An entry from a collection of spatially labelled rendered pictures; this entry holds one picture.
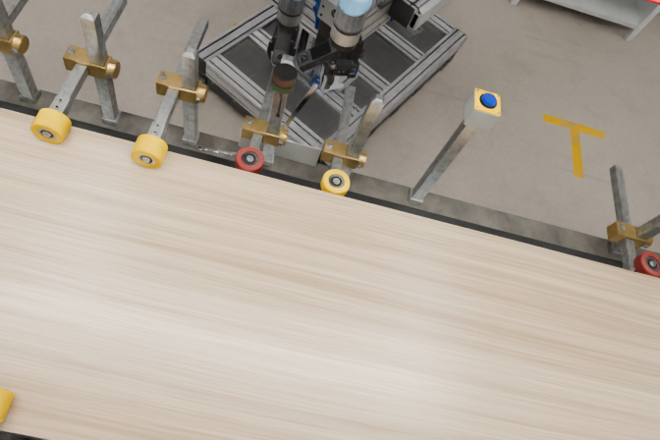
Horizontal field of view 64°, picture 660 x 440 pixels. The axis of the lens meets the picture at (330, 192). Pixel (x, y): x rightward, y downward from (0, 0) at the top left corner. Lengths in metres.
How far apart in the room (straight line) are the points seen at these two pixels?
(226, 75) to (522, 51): 1.97
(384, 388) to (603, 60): 3.13
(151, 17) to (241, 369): 2.24
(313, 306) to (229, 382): 0.27
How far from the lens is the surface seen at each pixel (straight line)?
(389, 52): 2.90
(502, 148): 3.08
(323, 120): 2.49
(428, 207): 1.79
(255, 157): 1.49
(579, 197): 3.18
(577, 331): 1.63
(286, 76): 1.32
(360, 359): 1.33
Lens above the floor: 2.15
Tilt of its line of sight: 58 degrees down
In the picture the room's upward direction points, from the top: 25 degrees clockwise
